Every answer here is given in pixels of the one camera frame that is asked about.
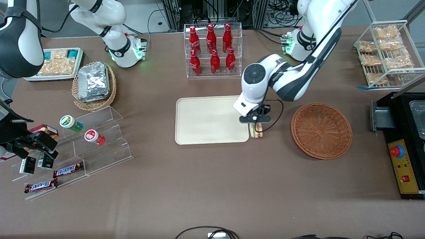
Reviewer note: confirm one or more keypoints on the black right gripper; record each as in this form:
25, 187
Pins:
9, 131

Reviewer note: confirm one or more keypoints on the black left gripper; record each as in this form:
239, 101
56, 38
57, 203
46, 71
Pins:
265, 110

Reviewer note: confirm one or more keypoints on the triangular sandwich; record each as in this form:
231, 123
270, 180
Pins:
255, 132

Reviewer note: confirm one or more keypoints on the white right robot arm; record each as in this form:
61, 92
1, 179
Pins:
113, 13

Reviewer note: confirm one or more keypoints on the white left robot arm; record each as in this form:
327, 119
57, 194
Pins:
255, 89

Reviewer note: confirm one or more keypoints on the beige rectangular plastic tray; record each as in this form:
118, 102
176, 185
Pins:
209, 119

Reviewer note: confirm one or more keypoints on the brown round wicker basket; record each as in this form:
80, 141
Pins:
321, 131

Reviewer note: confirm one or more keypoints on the tan oval wicker basket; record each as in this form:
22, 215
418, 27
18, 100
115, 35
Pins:
94, 105

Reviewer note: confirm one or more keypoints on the white rectangular snack tray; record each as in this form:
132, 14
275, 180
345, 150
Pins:
49, 78

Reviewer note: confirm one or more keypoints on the small black box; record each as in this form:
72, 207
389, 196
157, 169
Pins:
45, 161
27, 165

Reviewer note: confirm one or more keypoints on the red-brown carton box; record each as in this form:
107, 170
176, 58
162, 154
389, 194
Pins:
46, 130

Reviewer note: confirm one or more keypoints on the brown Snickers bar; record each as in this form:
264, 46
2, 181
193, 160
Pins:
40, 186
68, 170

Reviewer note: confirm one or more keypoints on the green jar with white lid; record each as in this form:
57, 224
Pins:
68, 121

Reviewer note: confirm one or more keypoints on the red jar with white lid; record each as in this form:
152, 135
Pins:
90, 135

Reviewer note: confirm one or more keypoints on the clear acrylic bottle rack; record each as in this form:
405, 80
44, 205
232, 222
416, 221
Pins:
212, 76

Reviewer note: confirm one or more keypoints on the red cola bottle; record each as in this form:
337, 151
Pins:
230, 62
211, 38
215, 63
194, 39
195, 64
227, 38

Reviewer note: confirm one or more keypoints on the clear acrylic stepped stand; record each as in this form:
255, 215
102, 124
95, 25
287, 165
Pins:
109, 132

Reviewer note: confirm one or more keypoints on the silver foil packet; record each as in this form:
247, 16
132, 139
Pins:
96, 99
93, 79

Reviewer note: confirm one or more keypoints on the clear bag of beige crackers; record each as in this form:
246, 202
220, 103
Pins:
56, 67
59, 54

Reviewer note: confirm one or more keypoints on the teal snack packet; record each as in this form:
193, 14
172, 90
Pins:
73, 53
47, 56

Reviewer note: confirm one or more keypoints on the blue tape strip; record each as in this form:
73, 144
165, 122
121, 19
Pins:
362, 87

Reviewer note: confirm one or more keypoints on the small white device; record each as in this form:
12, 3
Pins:
216, 236

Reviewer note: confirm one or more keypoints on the clear bag of fried snacks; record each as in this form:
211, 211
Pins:
367, 46
391, 44
385, 32
398, 61
371, 60
377, 78

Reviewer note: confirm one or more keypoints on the red emergency stop button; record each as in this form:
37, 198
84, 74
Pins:
395, 151

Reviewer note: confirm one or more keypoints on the black control box yellow panel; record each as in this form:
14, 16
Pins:
406, 166

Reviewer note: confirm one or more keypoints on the steel rectangular pan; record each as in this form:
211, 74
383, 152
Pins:
419, 114

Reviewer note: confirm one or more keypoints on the aluminium frame post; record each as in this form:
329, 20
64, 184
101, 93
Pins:
260, 13
172, 15

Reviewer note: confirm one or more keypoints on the black metal bracket mount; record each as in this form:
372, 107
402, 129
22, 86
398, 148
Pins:
383, 116

